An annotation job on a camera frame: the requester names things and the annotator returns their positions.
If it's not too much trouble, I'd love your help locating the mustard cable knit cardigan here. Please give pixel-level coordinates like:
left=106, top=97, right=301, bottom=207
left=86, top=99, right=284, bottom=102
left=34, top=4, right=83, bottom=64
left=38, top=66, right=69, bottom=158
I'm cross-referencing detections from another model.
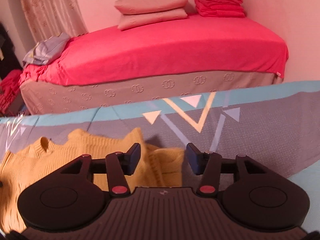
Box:
left=0, top=127, right=186, bottom=235

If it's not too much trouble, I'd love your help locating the dark hanging clothes pile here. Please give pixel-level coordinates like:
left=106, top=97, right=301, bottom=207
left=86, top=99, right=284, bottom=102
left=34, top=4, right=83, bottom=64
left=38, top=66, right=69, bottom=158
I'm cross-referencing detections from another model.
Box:
left=1, top=23, right=22, bottom=80

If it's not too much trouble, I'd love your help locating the blue grey striped bedspread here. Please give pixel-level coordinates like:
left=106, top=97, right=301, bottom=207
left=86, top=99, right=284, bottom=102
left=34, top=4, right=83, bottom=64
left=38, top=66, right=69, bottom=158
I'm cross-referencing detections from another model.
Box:
left=1, top=81, right=319, bottom=232

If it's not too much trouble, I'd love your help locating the grey patterned mattress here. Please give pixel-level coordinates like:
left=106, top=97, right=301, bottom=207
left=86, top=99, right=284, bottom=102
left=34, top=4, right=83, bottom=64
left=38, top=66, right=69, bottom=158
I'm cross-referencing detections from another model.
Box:
left=20, top=70, right=283, bottom=114

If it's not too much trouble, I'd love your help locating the red fitted bed sheet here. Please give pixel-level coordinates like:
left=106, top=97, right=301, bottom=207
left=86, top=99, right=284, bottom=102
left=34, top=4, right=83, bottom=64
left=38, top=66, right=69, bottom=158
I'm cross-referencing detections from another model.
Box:
left=20, top=14, right=289, bottom=86

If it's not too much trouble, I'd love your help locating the crumpled blue grey cloth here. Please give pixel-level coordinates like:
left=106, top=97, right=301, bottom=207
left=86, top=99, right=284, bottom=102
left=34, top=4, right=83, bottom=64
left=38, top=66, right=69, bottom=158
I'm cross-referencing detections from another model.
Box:
left=23, top=33, right=71, bottom=67

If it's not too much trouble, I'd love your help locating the red cloth on floor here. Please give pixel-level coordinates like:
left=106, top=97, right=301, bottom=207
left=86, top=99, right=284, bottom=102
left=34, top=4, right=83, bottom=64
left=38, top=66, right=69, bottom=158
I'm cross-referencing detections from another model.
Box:
left=1, top=69, right=22, bottom=114

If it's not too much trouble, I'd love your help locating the lower pink pillow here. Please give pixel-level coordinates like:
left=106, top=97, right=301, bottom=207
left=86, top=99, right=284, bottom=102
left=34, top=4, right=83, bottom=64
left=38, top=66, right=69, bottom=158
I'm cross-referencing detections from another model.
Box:
left=118, top=8, right=188, bottom=31

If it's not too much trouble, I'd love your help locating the pink pillow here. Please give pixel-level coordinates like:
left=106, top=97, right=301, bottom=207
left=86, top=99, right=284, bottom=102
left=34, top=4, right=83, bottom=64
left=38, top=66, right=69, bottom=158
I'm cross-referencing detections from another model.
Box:
left=114, top=0, right=188, bottom=15
left=118, top=8, right=188, bottom=31

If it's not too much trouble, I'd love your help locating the upper pink pillow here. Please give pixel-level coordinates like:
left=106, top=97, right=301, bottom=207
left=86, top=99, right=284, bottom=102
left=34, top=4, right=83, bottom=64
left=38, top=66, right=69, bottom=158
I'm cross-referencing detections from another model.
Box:
left=114, top=0, right=188, bottom=15

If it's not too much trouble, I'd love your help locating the folded red blanket stack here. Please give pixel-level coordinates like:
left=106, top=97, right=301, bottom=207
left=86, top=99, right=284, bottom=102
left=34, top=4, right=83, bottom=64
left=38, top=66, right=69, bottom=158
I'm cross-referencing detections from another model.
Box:
left=194, top=0, right=246, bottom=18

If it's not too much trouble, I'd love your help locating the beige patterned curtain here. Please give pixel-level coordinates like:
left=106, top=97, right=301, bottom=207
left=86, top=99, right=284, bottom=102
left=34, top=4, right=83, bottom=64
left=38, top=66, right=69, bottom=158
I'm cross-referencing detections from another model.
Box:
left=20, top=0, right=87, bottom=42

